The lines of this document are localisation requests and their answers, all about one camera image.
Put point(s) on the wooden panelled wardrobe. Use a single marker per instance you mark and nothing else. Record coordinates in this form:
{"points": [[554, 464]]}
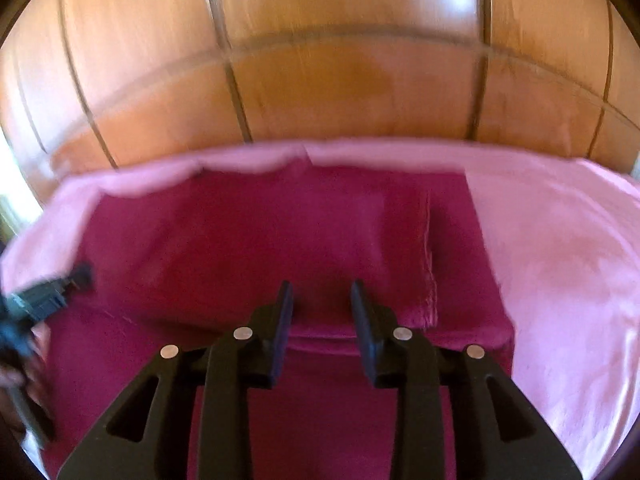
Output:
{"points": [[325, 70]]}

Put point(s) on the dark red garment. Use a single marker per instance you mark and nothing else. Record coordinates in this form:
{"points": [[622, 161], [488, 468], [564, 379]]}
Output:
{"points": [[250, 240]]}

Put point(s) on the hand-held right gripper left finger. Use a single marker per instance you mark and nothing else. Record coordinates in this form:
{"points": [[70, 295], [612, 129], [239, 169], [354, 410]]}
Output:
{"points": [[285, 315]]}

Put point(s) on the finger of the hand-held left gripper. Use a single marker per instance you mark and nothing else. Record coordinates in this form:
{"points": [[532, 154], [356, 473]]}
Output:
{"points": [[79, 277]]}

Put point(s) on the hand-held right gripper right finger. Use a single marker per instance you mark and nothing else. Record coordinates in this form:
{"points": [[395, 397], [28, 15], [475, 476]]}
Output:
{"points": [[361, 320]]}

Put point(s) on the pink bed cover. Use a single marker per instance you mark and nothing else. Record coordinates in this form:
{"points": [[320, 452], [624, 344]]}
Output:
{"points": [[565, 270]]}

